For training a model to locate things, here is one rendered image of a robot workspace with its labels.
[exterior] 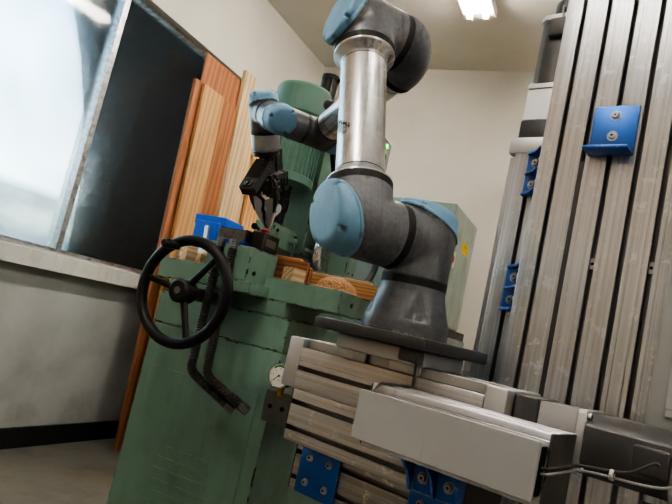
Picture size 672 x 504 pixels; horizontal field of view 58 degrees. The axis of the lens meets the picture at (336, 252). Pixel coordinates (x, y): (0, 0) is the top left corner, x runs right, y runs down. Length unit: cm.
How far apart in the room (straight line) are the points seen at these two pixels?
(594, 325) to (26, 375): 245
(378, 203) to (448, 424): 37
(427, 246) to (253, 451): 83
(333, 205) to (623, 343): 51
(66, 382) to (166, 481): 145
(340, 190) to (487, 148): 325
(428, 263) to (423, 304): 7
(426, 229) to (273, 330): 71
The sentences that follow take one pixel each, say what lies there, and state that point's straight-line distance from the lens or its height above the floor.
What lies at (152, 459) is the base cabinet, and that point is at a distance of 184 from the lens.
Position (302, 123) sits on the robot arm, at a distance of 153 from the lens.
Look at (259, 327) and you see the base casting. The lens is 165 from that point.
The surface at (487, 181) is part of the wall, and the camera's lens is 410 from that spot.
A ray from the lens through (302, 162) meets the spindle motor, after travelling 185.
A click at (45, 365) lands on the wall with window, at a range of 306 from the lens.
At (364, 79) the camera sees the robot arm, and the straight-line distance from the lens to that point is 113.
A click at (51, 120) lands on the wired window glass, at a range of 298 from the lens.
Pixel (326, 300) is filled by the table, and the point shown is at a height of 87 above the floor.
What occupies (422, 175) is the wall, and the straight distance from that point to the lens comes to 421.
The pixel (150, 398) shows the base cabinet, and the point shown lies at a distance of 185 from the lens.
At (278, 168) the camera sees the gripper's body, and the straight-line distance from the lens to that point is 168.
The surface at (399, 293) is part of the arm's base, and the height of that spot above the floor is 88.
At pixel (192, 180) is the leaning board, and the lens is 333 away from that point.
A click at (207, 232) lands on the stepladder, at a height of 108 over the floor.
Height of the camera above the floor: 80
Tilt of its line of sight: 7 degrees up
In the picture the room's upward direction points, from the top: 13 degrees clockwise
